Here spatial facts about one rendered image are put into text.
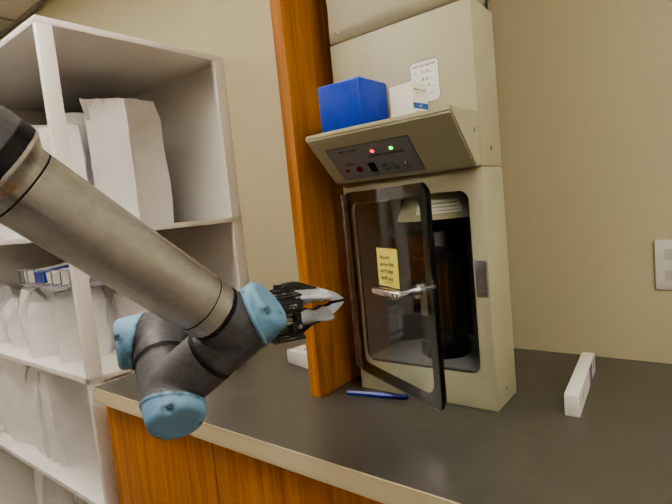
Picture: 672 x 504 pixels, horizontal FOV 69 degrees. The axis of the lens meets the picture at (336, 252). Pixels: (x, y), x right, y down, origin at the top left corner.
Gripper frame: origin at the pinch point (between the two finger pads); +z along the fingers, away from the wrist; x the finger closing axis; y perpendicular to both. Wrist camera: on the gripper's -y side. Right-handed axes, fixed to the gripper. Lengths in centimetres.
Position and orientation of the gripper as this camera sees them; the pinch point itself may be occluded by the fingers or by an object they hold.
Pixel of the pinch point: (334, 300)
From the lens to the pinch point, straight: 85.8
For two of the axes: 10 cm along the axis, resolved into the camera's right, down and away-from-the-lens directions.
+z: 9.0, -1.3, 4.2
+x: -1.0, -9.9, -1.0
